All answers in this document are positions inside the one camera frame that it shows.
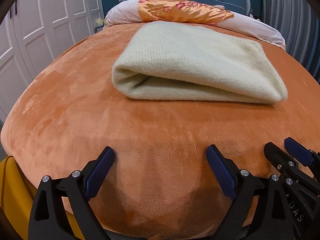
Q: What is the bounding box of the white pink pillow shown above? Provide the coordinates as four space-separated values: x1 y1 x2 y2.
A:
105 0 286 50

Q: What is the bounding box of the orange floral satin pillow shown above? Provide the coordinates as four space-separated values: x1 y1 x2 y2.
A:
138 0 234 25

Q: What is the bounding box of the orange plush bed blanket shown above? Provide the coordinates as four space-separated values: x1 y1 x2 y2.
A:
1 23 319 239

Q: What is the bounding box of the small bedside table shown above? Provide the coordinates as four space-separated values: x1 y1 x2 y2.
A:
94 18 104 33

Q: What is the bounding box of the white panelled wardrobe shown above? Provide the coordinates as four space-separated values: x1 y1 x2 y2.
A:
1 0 104 122

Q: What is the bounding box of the grey pleated curtain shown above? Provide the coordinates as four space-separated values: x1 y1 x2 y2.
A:
262 0 320 81

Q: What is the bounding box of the cream knit cardigan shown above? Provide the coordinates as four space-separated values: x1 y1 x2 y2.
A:
112 22 288 104

